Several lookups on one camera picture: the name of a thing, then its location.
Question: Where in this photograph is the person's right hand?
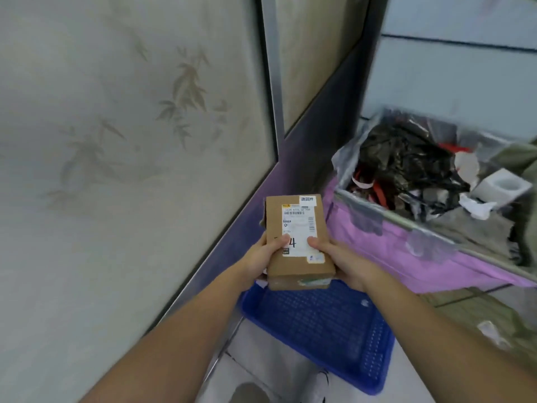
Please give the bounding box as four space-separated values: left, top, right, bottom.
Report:
307 236 380 293

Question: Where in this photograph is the person's left hand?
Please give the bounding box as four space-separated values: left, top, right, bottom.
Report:
237 233 291 285

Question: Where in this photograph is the small brown cardboard parcel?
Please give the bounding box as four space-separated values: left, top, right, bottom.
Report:
259 194 336 291

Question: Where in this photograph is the person's left forearm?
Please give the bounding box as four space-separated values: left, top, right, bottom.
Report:
80 264 254 403

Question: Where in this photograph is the person's right forearm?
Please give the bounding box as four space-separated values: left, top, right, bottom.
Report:
362 268 537 403

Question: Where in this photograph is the blue plastic basket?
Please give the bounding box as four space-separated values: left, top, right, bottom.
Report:
240 278 396 396

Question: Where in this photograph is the purple waste bin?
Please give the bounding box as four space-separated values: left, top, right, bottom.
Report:
322 177 537 295

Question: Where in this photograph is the pile of dark rubbish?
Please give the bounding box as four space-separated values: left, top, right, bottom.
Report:
352 117 472 219

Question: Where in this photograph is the clear plastic bin liner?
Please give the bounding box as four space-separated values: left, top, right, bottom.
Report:
331 107 537 278

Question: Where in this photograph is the person's shoe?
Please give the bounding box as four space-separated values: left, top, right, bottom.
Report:
305 370 336 403

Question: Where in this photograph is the crumpled white paper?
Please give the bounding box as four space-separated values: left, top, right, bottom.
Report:
458 194 492 220

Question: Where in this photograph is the olive green cloth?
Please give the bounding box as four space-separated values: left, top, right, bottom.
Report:
420 285 537 374

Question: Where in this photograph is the white cardboard tube piece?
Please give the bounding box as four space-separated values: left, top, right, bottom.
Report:
473 168 533 205

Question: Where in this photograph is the grey metal door frame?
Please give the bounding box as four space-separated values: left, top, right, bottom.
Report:
259 0 287 162

